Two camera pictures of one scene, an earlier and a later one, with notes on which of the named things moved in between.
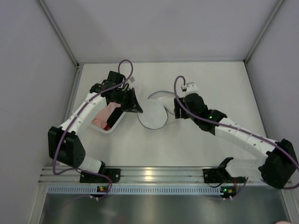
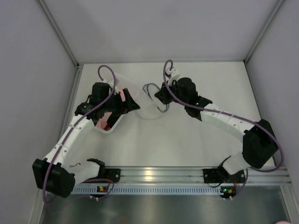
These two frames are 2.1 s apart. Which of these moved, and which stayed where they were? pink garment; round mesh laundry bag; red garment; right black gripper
Moved: right black gripper; round mesh laundry bag
Stayed: red garment; pink garment
